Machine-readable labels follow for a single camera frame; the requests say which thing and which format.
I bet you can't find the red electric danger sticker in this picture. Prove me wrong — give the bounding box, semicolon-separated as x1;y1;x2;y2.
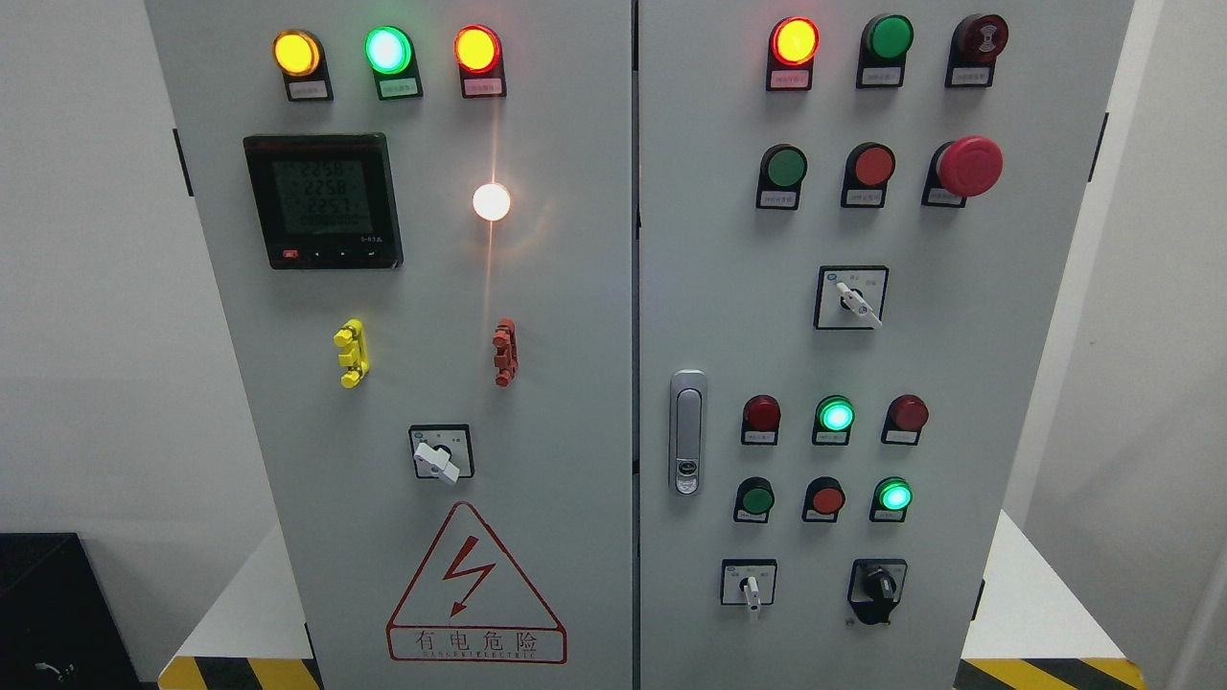
387;501;568;664

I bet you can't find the grey cabinet left door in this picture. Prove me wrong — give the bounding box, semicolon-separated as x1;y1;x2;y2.
148;1;633;689

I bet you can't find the white selector switch bottom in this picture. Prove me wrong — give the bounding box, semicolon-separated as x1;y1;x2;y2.
719;559;778;618

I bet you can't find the red push button second row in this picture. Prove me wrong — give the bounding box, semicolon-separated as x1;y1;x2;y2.
840;142;894;209

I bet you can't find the green lit indicator lamp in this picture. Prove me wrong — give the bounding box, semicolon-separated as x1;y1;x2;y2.
364;25;425;101

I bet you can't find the white lit indicator lamp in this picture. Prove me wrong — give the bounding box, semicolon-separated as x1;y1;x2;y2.
472;182;512;223

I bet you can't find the red emergency stop button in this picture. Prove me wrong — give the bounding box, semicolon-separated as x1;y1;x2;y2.
921;135;1005;209

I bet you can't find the dark red indicator lamp left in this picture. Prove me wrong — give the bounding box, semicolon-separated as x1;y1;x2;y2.
741;394;783;446

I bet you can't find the white selector switch left door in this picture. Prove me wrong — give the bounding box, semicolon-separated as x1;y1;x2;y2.
407;424;476;486

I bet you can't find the green lit lamp middle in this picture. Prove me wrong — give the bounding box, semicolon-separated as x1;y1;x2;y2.
811;397;856;447

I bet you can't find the grey cabinet right door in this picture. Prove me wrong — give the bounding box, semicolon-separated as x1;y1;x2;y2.
638;1;1134;689

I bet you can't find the dark red buzzer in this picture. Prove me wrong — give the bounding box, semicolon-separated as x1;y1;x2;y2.
945;14;1009;88

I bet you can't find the yellow terminal connector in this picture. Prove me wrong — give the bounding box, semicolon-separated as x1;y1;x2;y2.
333;318;371;389

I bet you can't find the green push button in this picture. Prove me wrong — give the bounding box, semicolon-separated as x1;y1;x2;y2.
856;14;914;90
733;476;775;523

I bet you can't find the grey cabinet door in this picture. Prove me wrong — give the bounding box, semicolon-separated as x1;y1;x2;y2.
638;1;1134;689
148;1;633;689

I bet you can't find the green lit lamp lower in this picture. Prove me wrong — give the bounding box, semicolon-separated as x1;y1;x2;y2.
867;476;914;523

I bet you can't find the dark red indicator lamp right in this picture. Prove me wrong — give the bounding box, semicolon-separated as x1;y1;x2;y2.
880;394;930;447

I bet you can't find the silver door handle lock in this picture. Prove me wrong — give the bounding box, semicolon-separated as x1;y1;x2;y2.
669;370;708;496

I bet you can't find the red terminal connector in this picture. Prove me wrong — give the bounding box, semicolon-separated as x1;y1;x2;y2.
492;318;519;387

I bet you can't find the green push button second row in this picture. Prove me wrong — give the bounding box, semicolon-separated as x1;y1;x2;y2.
755;144;809;211

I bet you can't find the white platform with hazard stripes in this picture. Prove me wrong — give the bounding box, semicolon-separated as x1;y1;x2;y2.
158;516;1146;689

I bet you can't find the yellow indicator lamp top left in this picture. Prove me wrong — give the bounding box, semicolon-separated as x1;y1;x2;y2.
271;28;334;104

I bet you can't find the red lit indicator lamp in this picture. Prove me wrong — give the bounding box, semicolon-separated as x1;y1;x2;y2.
764;14;821;92

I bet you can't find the white selector switch upper right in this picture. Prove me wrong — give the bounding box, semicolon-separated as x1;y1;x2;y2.
814;265;890;331

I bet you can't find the white selector switch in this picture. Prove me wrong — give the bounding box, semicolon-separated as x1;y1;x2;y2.
719;559;778;618
814;265;890;331

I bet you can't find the black knob selector switch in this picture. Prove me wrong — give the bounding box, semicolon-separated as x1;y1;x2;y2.
847;559;908;625

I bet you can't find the black box lower left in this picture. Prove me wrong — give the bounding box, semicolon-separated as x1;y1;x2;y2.
1;533;141;689

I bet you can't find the green push button lower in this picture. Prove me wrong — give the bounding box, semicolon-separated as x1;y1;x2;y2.
733;476;775;523

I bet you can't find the red push button lower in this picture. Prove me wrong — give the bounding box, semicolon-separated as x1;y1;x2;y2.
801;476;845;523

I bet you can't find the black digital power meter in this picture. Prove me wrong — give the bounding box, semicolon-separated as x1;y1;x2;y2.
243;133;404;270

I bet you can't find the orange red indicator lamp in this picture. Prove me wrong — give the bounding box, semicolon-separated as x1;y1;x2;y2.
454;25;507;98

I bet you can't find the green push button top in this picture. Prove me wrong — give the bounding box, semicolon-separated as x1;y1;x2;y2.
856;14;914;90

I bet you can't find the dark red indicator lamp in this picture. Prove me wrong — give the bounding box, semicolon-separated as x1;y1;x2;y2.
880;394;930;447
741;394;783;446

